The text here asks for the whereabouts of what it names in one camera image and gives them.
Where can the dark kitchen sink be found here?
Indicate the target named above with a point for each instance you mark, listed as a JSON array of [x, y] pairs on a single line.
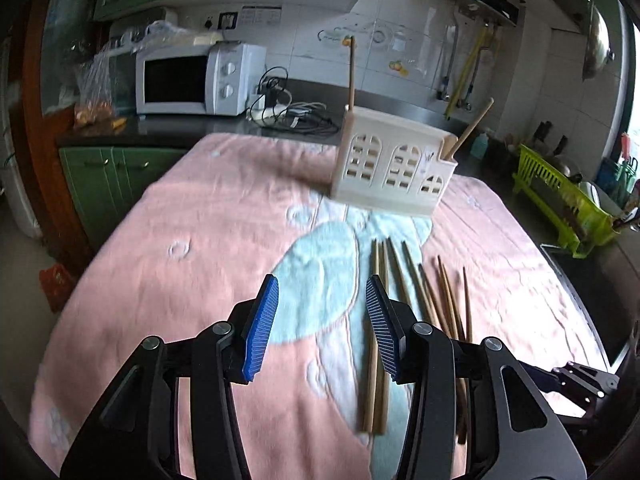
[[590, 300]]

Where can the hanging steel pan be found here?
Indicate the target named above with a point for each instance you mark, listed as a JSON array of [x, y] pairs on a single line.
[[597, 42]]

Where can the white power strip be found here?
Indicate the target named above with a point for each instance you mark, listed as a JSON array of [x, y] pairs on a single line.
[[280, 112]]

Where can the clear bag with orange contents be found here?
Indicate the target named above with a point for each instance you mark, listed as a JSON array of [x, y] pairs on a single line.
[[97, 90]]

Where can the green utensil cup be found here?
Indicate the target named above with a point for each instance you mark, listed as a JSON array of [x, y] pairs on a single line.
[[617, 180]]

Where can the dark wooden chopstick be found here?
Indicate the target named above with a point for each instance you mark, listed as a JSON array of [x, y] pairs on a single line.
[[427, 285], [447, 290], [467, 300], [415, 272], [397, 265]]

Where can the grey metal pipe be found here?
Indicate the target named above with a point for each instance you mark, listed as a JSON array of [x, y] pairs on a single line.
[[450, 65]]

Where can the white microwave oven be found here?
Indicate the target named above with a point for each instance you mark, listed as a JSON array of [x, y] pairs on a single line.
[[170, 80]]

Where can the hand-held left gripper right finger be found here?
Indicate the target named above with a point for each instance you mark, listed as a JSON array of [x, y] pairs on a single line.
[[385, 330]]

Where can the red packet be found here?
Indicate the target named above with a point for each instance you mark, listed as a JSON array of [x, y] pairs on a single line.
[[57, 287]]

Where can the light wooden chopstick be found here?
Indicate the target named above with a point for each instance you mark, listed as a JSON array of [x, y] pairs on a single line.
[[369, 400], [472, 125], [351, 75], [381, 410]]

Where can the black wall socket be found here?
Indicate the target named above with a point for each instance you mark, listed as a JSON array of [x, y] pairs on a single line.
[[228, 21]]

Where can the pink and blue blanket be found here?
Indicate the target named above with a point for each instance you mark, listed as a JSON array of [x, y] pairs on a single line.
[[200, 285]]

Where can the green plastic dish rack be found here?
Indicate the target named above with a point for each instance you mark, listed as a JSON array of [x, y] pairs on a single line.
[[565, 200]]

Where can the fruit wall stickers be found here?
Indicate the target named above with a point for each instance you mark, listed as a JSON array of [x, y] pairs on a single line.
[[375, 42]]

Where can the white plastic chopstick holder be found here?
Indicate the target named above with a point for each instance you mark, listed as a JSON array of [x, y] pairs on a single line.
[[380, 180]]

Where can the teal plastic bottle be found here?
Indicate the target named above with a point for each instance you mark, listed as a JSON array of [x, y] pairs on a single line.
[[481, 146]]

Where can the brown wooden door frame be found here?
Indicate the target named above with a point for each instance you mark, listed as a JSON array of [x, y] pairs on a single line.
[[47, 135]]

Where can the clear plastic bag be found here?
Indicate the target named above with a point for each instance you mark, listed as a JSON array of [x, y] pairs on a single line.
[[170, 32]]

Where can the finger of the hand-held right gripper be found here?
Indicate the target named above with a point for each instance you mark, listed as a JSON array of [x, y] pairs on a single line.
[[585, 382]]

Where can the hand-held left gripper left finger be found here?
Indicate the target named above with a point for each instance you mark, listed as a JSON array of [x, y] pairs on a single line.
[[260, 330]]

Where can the green base cabinet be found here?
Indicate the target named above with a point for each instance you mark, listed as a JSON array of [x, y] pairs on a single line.
[[115, 185]]

